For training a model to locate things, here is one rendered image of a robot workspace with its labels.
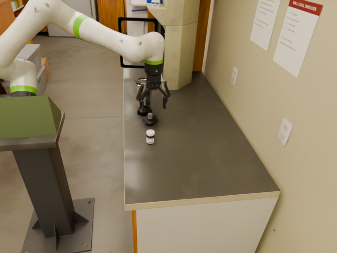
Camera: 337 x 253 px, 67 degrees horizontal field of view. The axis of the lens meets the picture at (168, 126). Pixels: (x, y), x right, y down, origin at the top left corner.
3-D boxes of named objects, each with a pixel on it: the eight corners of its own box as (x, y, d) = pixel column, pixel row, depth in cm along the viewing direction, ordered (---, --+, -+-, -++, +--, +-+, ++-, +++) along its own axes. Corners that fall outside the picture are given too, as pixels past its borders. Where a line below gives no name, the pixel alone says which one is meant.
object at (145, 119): (156, 118, 160) (157, 109, 156) (158, 127, 152) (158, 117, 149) (142, 119, 158) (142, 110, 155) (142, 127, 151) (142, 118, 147)
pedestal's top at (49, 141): (-9, 152, 132) (-11, 146, 130) (11, 119, 158) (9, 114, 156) (56, 147, 138) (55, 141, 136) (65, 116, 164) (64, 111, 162)
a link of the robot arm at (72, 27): (50, 24, 127) (60, 1, 126) (69, 35, 139) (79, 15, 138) (73, 35, 120) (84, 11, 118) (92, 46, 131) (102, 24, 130)
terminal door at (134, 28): (156, 69, 215) (158, 18, 193) (120, 67, 214) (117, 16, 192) (156, 68, 216) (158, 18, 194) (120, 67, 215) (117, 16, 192)
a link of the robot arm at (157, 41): (170, 31, 119) (152, 27, 124) (153, 37, 110) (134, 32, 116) (169, 60, 127) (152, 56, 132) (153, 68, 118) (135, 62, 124)
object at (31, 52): (45, 66, 378) (40, 43, 360) (34, 83, 329) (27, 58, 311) (15, 66, 372) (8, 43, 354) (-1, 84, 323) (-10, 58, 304)
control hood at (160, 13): (160, 15, 193) (160, 1, 188) (166, 25, 167) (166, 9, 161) (145, 15, 191) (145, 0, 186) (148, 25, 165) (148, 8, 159)
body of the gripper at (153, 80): (159, 69, 133) (159, 85, 138) (143, 70, 131) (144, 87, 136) (164, 74, 127) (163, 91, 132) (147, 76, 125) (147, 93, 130)
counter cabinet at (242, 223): (180, 120, 334) (186, 52, 284) (238, 288, 167) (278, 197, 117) (129, 122, 324) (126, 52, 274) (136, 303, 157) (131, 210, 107)
